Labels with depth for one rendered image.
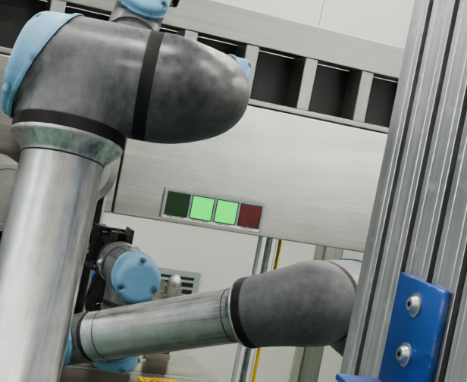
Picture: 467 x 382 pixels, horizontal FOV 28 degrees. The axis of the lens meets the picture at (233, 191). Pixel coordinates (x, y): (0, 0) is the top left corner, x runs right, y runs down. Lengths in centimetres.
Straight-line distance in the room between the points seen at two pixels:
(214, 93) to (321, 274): 36
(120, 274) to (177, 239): 317
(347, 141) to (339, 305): 112
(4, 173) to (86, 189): 82
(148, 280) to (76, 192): 57
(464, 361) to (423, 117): 21
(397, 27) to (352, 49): 273
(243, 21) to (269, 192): 40
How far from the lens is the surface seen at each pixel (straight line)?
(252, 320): 123
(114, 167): 180
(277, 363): 498
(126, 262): 149
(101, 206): 182
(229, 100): 99
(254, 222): 224
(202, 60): 97
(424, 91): 76
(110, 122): 96
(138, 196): 215
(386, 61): 237
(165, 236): 463
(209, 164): 219
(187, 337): 130
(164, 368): 185
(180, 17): 217
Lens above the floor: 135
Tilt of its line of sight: 3 degrees down
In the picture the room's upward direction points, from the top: 11 degrees clockwise
